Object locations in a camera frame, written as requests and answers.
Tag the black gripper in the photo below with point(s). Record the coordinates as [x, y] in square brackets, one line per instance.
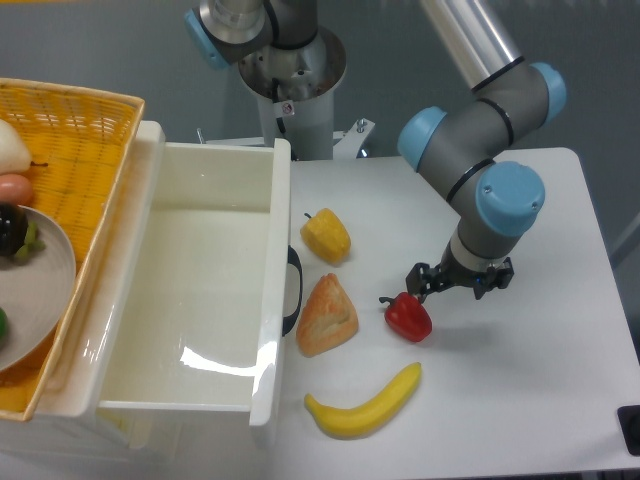
[424, 279]

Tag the red toy pepper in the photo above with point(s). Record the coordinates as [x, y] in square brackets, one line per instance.
[407, 317]

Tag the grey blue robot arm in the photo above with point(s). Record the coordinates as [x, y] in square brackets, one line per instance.
[497, 202]

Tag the yellow toy pepper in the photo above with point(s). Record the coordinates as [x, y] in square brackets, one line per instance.
[326, 236]

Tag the toy bread wedge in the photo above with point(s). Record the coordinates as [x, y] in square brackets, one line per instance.
[328, 320]

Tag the yellow toy banana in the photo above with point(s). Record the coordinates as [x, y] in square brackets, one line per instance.
[370, 416]

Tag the black corner device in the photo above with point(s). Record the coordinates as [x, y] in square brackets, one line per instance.
[629, 420]

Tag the white plastic drawer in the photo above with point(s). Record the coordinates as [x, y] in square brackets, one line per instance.
[184, 313]

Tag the white drawer cabinet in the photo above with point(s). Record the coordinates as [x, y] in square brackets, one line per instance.
[152, 445]

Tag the yellow woven basket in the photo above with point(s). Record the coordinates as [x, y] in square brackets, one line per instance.
[80, 140]

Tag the grey plate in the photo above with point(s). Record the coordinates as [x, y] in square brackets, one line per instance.
[36, 293]

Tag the dark toy eggplant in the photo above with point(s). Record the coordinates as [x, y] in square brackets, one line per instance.
[20, 237]

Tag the pink toy sausage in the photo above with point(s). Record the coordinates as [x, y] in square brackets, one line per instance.
[16, 189]

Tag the green toy vegetable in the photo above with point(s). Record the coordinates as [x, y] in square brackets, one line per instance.
[4, 328]

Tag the white toy pear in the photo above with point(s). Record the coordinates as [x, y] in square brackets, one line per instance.
[15, 156]

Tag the black drawer handle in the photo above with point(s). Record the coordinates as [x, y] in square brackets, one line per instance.
[294, 285]

